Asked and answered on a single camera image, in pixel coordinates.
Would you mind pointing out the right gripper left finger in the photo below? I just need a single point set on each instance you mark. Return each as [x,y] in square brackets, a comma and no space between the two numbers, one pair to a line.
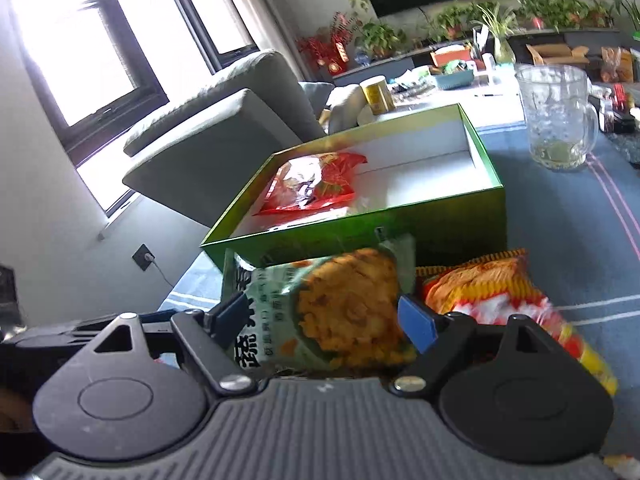
[206,337]

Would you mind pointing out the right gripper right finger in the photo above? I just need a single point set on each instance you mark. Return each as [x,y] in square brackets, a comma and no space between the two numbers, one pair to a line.
[440,341]

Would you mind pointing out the yellow red crayfish bag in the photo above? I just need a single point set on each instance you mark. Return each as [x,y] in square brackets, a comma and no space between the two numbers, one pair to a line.
[494,287]

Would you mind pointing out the green snack bag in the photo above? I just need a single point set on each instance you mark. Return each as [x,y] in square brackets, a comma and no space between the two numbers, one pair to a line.
[331,314]

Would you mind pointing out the red round-cracker bag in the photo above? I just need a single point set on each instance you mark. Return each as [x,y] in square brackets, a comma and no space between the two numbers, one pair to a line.
[312,183]

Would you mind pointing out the green cardboard box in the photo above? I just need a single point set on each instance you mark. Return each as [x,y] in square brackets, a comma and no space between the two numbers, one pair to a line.
[360,199]

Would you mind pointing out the grey armchair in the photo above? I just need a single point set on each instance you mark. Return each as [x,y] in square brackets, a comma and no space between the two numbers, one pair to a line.
[196,154]

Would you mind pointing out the round white table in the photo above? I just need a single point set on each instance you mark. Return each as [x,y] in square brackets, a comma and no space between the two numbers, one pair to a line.
[491,102]

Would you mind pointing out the yellow tin can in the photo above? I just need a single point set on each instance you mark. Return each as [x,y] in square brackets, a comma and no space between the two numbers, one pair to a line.
[377,94]

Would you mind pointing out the light blue tray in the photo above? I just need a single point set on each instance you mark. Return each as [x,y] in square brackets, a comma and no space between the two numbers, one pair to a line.
[454,80]

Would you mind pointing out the open cardboard box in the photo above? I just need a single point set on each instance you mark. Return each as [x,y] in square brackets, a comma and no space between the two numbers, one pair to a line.
[558,54]

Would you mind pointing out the red flower decoration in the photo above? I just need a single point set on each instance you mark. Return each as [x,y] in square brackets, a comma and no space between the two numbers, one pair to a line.
[327,48]

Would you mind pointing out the spider plant in vase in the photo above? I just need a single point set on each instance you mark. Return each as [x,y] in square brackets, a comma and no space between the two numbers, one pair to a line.
[501,23]

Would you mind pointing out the wall power socket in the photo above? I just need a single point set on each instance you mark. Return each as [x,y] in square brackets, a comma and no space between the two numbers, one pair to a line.
[143,257]

